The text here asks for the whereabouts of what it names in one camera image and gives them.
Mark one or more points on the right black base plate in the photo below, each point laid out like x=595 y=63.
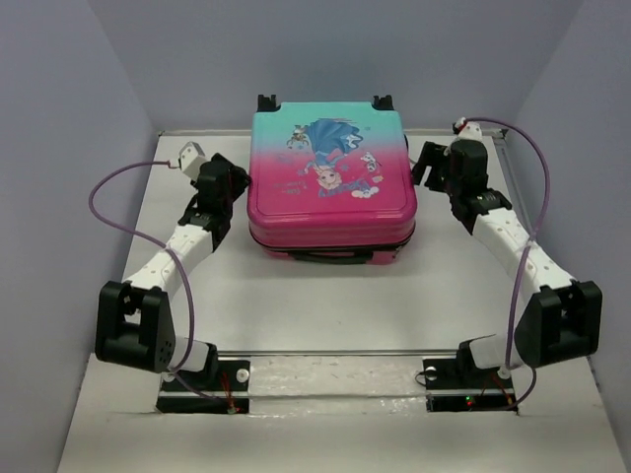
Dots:
x=449 y=391

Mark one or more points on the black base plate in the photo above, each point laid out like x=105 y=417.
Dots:
x=449 y=391
x=194 y=393

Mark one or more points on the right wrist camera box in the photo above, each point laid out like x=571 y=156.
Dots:
x=465 y=129

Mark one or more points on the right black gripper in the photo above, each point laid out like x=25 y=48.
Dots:
x=432 y=156

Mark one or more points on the pink teal kids suitcase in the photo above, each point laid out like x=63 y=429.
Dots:
x=330 y=181

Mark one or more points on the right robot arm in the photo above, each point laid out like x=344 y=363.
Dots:
x=553 y=317

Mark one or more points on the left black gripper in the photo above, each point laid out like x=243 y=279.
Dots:
x=239 y=176

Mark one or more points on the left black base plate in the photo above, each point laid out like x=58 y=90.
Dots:
x=194 y=393

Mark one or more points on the aluminium table rail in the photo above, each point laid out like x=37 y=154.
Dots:
x=339 y=353

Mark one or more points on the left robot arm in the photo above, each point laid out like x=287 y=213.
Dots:
x=146 y=322

